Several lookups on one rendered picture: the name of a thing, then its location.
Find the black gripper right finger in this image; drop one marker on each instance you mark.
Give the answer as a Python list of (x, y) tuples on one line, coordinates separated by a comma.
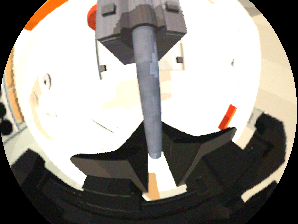
[(182, 151)]

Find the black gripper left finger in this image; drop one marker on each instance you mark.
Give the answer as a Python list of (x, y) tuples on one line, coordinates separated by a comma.
[(129, 161)]

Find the orange-red ring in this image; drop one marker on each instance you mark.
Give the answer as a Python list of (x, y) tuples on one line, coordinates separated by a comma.
[(92, 17)]

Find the grey metal shaft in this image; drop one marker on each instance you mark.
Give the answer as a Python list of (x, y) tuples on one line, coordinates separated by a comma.
[(148, 77)]

